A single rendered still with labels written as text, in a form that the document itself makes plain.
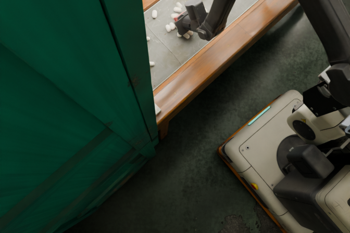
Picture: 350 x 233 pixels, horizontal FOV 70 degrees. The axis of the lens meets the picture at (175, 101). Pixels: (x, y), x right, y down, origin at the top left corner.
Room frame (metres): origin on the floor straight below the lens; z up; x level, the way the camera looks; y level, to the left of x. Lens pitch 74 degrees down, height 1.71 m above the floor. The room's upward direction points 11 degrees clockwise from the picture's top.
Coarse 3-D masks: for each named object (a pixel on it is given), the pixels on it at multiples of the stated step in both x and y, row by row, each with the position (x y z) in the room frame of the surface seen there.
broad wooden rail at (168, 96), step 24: (264, 0) 0.82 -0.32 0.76; (288, 0) 0.84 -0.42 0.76; (240, 24) 0.66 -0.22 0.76; (264, 24) 0.69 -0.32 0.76; (216, 48) 0.53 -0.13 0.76; (240, 48) 0.55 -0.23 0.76; (192, 72) 0.40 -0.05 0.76; (216, 72) 0.43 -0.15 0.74; (168, 96) 0.28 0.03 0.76; (192, 96) 0.33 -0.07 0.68; (168, 120) 0.21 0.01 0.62
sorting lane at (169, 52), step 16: (160, 0) 0.73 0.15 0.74; (176, 0) 0.75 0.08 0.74; (208, 0) 0.78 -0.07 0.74; (240, 0) 0.81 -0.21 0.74; (256, 0) 0.83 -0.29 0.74; (144, 16) 0.63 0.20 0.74; (160, 16) 0.65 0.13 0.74; (160, 32) 0.57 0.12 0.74; (176, 32) 0.58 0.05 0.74; (160, 48) 0.49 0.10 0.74; (176, 48) 0.51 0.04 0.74; (192, 48) 0.52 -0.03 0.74; (160, 64) 0.42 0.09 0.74; (176, 64) 0.43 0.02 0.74; (160, 80) 0.35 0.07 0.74
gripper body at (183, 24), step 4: (184, 16) 0.60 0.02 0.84; (188, 16) 0.60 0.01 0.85; (180, 20) 0.58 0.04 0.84; (184, 20) 0.58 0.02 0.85; (188, 20) 0.57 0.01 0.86; (176, 24) 0.56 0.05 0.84; (180, 24) 0.57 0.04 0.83; (184, 24) 0.57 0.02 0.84; (188, 24) 0.56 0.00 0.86; (180, 28) 0.56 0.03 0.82; (184, 28) 0.56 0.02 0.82; (188, 28) 0.55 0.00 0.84; (180, 32) 0.55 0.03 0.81; (184, 32) 0.55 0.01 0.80
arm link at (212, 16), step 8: (216, 0) 0.50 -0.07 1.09; (224, 0) 0.48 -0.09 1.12; (232, 0) 0.49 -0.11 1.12; (216, 8) 0.50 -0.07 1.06; (224, 8) 0.48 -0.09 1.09; (208, 16) 0.51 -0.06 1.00; (216, 16) 0.49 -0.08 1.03; (224, 16) 0.49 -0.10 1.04; (208, 24) 0.49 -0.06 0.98; (216, 24) 0.48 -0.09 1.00; (224, 24) 0.51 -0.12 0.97; (208, 32) 0.48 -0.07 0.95; (216, 32) 0.50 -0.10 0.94; (208, 40) 0.48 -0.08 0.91
